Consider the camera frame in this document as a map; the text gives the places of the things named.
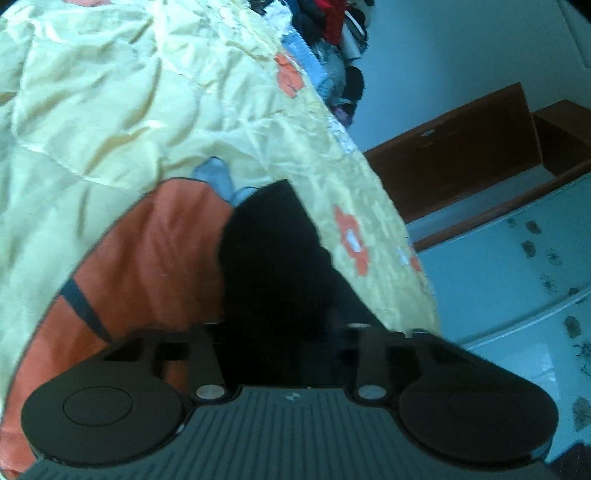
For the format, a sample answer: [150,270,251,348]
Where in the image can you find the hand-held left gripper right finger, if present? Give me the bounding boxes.
[345,322,468,404]

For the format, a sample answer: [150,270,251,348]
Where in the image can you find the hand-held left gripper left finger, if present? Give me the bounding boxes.
[104,324,228,407]

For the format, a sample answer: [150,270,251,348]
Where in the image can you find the black pants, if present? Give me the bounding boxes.
[216,179,385,389]

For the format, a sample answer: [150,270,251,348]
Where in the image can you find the white wardrobe with decals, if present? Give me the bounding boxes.
[409,173,591,467]

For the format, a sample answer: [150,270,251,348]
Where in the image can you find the brown wooden door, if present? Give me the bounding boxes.
[364,82,591,253]

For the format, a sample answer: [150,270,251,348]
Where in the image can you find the yellow printed quilt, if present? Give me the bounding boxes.
[0,0,440,480]

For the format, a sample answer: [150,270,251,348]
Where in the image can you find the pile of clothes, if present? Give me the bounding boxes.
[261,0,376,126]

